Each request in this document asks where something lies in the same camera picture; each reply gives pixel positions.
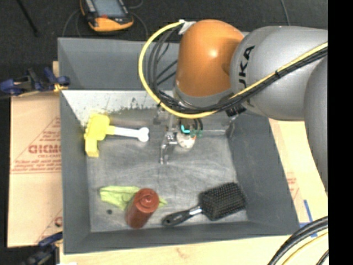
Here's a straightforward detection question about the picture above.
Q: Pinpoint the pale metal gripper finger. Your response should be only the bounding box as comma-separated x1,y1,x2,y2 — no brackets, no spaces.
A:
153,107,166,126
159,133,178,166

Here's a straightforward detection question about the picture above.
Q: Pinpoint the grey metal bin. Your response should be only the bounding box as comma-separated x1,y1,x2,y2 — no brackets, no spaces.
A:
57,36,301,253

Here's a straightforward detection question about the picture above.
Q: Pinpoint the brown cardboard board, red print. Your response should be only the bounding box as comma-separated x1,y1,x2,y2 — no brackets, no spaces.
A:
7,91,311,248

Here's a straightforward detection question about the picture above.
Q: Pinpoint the red-brown squeeze bottle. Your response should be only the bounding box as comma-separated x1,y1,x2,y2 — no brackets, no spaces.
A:
124,188,161,230

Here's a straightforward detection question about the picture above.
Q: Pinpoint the white and orange round toy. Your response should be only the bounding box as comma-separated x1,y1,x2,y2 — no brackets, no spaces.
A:
176,132,197,150

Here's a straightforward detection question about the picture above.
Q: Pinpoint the black hairbrush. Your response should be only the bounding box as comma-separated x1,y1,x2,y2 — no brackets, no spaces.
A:
161,182,248,227

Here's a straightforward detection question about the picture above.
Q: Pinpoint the green cloth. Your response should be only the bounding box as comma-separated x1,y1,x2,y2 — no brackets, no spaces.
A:
99,185,168,211

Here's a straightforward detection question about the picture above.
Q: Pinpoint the yellow toy with white handle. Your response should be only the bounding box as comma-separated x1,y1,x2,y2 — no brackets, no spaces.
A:
83,114,151,158

